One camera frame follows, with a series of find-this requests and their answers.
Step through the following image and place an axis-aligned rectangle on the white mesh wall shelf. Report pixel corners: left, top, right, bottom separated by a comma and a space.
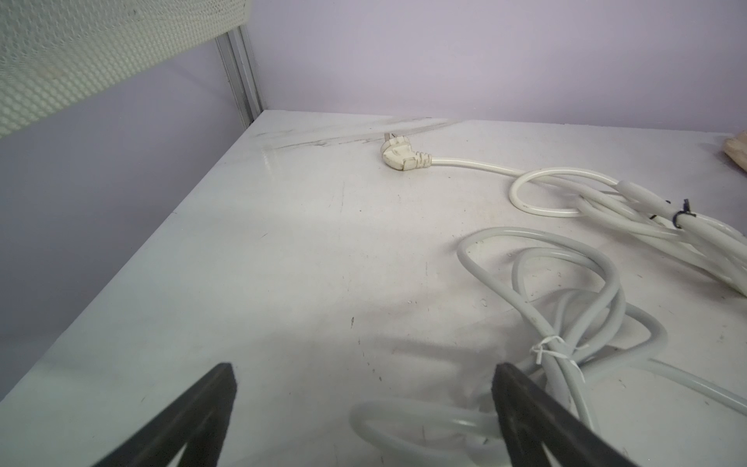
1, 0, 251, 136

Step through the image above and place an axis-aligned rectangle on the white power plug cable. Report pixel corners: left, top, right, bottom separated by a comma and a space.
380, 133, 747, 296

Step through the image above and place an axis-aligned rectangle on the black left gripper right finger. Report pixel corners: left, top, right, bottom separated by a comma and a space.
491, 363, 633, 467

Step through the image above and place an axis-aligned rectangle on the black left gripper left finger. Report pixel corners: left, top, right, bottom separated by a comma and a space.
97, 363, 237, 466

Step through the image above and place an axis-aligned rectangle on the beige wooden board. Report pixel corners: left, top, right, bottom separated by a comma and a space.
722, 130, 747, 172

